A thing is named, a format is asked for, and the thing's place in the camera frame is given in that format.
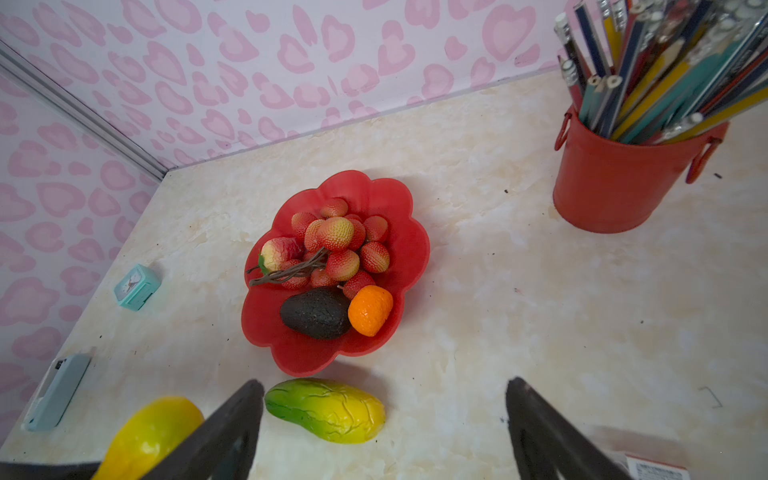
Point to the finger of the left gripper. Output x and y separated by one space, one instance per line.
27 471

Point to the yellow fake fruit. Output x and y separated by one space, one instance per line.
149 436

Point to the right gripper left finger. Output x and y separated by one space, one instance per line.
224 446

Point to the white labelled packet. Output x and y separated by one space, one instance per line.
644 469

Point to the dark fake avocado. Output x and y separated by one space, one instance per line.
319 313

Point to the red lychee bunch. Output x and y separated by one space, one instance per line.
340 249

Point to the light blue flat device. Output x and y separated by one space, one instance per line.
53 396

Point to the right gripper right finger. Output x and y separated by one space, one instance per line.
546 445

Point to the small fake orange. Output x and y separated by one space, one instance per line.
369 309

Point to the red pencil bucket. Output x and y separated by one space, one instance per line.
607 187

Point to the bundle of pencils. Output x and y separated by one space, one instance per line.
659 72

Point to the pink-red fake strawberry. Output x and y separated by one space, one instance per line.
277 251

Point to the red flower-shaped fruit bowl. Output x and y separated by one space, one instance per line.
299 355

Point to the green-yellow fake mango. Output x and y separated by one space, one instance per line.
330 410

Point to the small teal clock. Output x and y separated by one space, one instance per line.
136 287

